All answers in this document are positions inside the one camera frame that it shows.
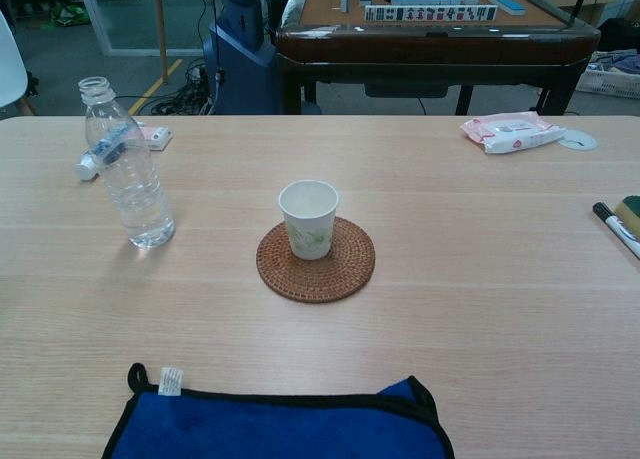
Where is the clear plastic water bottle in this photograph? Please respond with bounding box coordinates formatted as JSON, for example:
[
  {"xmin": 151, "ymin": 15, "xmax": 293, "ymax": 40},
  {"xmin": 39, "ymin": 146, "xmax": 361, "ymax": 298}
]
[{"xmin": 77, "ymin": 76, "xmax": 176, "ymax": 250}]

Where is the white paper cup green print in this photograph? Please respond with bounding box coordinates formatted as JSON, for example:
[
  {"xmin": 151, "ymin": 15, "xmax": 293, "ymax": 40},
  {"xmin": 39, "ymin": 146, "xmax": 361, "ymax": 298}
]
[{"xmin": 278, "ymin": 179, "xmax": 340, "ymax": 261}]

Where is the white bottle cap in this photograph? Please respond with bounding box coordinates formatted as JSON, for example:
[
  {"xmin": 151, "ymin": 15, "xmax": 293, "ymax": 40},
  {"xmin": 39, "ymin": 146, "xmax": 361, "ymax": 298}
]
[{"xmin": 73, "ymin": 151, "xmax": 104, "ymax": 182}]

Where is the round woven rattan coaster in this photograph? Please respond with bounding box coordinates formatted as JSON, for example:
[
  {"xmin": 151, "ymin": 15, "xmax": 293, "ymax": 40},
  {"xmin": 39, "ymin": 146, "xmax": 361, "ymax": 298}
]
[{"xmin": 256, "ymin": 216, "xmax": 377, "ymax": 304}]

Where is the pink white tissue pack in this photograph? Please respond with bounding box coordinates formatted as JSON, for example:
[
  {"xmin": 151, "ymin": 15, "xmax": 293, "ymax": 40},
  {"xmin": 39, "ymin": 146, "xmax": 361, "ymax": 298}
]
[{"xmin": 134, "ymin": 125, "xmax": 174, "ymax": 153}]

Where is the blue machine base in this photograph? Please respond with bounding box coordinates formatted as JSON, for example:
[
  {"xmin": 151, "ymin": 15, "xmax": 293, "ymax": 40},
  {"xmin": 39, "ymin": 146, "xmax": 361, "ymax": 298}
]
[{"xmin": 202, "ymin": 0, "xmax": 281, "ymax": 116}]

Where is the dark wooden mahjong table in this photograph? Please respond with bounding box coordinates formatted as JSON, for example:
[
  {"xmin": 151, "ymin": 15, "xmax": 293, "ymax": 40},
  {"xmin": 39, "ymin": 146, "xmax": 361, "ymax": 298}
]
[{"xmin": 274, "ymin": 0, "xmax": 602, "ymax": 116}]

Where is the pink wet wipes pack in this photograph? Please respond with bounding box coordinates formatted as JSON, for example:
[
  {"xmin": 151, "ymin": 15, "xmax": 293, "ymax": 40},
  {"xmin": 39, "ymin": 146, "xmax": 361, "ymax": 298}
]
[{"xmin": 459, "ymin": 111, "xmax": 569, "ymax": 155}]

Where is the blue cloth with black trim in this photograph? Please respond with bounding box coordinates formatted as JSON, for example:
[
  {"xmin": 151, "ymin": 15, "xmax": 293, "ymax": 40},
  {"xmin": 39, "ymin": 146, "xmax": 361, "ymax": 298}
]
[{"xmin": 101, "ymin": 362, "xmax": 456, "ymax": 459}]

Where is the row of white-faced mahjong tiles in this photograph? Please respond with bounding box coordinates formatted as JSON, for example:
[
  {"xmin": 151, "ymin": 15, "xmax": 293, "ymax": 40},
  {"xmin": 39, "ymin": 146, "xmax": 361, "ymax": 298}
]
[{"xmin": 364, "ymin": 4, "xmax": 499, "ymax": 23}]

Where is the wooden pole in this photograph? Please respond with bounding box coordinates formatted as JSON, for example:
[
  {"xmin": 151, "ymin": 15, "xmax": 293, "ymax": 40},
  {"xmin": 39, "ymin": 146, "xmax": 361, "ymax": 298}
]
[{"xmin": 153, "ymin": 0, "xmax": 169, "ymax": 84}]

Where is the black marker pen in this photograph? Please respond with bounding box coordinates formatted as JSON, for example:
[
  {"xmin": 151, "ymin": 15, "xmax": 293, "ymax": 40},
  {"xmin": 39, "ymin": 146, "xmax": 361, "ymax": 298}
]
[{"xmin": 592, "ymin": 201, "xmax": 640, "ymax": 260}]

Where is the yellow green sponge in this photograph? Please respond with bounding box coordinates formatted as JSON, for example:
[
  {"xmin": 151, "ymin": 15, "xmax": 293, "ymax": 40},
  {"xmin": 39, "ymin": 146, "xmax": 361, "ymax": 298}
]
[{"xmin": 613, "ymin": 194, "xmax": 640, "ymax": 240}]

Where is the white plastic basket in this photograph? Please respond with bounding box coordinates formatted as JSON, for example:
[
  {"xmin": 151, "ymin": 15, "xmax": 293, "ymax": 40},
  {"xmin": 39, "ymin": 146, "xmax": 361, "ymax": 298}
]
[{"xmin": 574, "ymin": 52, "xmax": 640, "ymax": 100}]

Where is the green bag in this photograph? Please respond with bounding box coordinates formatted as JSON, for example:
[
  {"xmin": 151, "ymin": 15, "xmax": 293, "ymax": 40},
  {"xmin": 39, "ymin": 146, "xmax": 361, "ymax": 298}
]
[{"xmin": 40, "ymin": 4, "xmax": 87, "ymax": 31}]

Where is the white plastic chair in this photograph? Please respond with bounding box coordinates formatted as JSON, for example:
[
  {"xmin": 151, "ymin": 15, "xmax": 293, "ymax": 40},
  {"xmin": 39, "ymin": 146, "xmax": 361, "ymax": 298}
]
[{"xmin": 0, "ymin": 11, "xmax": 37, "ymax": 118}]

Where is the black bag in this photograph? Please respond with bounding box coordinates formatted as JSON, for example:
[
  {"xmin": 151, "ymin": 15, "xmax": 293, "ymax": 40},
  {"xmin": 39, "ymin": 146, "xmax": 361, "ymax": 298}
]
[{"xmin": 596, "ymin": 16, "xmax": 640, "ymax": 54}]

